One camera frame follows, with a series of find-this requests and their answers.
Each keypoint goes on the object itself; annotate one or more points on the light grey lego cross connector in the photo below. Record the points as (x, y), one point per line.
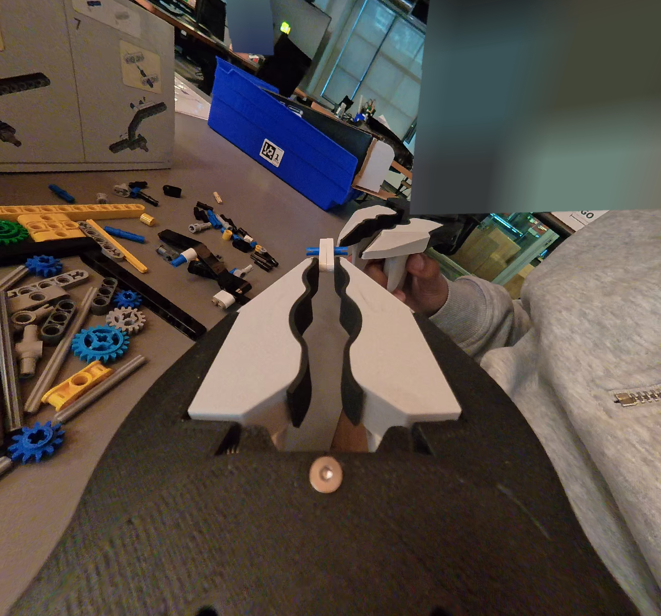
(28, 352)

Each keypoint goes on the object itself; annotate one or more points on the black curved lego piece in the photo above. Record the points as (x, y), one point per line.
(173, 191)

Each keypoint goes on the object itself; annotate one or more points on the person in grey hoodie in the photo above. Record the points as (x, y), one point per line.
(578, 368)

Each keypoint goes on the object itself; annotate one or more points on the brown cardboard boxes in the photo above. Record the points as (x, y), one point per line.
(495, 249)

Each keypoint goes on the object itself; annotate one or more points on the dark grey short lego beam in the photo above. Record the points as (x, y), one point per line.
(104, 296)
(58, 322)

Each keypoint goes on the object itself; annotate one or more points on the grey lego pin connector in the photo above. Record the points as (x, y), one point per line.
(199, 227)

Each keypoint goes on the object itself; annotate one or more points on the person's right hand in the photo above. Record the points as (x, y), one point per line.
(428, 291)

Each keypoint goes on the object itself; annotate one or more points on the grey lego axle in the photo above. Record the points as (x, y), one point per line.
(4, 467)
(13, 278)
(11, 368)
(103, 386)
(57, 358)

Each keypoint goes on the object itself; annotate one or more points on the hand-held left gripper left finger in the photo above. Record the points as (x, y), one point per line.
(242, 368)

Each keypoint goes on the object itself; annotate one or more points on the green lego gear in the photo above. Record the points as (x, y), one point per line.
(10, 231)

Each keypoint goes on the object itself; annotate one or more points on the yellow lego connector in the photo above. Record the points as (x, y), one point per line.
(76, 382)

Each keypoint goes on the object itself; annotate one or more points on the grey lego gear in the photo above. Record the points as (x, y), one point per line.
(125, 320)

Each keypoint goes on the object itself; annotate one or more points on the yellow lego axle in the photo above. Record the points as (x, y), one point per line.
(134, 262)

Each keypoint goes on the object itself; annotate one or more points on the long blue lego pin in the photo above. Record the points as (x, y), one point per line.
(311, 251)

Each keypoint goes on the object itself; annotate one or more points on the thin grey lego liftarm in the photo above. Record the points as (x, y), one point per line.
(106, 244)

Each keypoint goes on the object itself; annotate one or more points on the light grey angled lego beam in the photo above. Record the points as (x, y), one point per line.
(31, 297)

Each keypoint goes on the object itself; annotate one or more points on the person's right forearm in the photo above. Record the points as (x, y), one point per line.
(475, 311)

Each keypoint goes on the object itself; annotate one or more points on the long black lego beam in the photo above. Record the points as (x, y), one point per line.
(155, 301)

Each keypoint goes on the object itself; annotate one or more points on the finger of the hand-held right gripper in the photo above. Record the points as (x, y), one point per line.
(345, 234)
(403, 239)

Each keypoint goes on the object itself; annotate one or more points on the small blue lego gear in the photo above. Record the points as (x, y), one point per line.
(36, 440)
(44, 265)
(127, 298)

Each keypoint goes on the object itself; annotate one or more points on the lego instruction booklet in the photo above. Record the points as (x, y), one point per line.
(103, 110)

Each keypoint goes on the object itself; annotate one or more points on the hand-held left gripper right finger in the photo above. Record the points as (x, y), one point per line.
(403, 368)

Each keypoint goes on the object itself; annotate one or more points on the blue plastic bin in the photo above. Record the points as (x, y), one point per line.
(248, 125)

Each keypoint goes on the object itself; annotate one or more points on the yellow lego frame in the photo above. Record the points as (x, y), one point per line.
(51, 223)

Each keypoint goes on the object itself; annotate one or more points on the pile of small lego pins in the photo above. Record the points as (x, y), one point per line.
(261, 260)

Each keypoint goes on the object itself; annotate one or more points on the light grey lego liftarm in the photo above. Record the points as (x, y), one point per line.
(67, 278)

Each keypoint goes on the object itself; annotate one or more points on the dark grey lego connector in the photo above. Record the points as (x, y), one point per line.
(165, 252)

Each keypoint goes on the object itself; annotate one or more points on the grey round lego connector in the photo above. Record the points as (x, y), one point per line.
(23, 319)

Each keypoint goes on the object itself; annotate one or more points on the white wall sign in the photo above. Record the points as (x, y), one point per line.
(588, 216)

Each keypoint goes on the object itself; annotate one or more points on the yellow lego bush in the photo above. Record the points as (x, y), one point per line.
(148, 219)

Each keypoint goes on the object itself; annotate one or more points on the black monitor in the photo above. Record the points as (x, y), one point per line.
(289, 69)
(209, 12)

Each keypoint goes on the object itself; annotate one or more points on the black lego frame assembly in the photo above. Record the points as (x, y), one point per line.
(206, 260)

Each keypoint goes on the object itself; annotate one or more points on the large light blue lego gear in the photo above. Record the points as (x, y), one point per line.
(99, 343)

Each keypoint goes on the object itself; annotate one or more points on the black blue lego pin assembly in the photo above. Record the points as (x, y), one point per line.
(135, 191)

